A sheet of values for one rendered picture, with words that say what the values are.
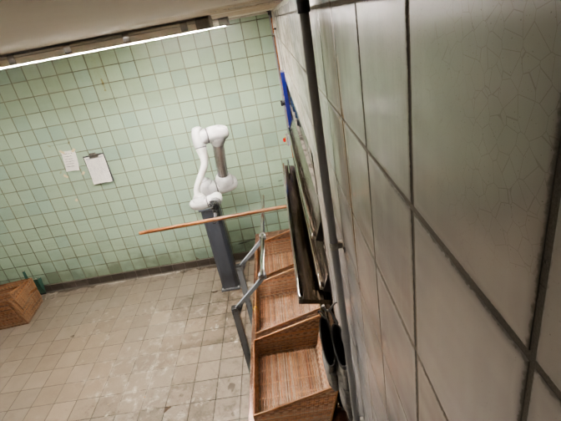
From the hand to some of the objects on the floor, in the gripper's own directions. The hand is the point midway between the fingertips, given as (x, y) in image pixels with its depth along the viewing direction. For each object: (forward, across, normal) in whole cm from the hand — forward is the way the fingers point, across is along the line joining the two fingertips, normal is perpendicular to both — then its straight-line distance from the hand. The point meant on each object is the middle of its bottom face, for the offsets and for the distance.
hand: (212, 215), depth 325 cm
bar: (+35, +119, -27) cm, 127 cm away
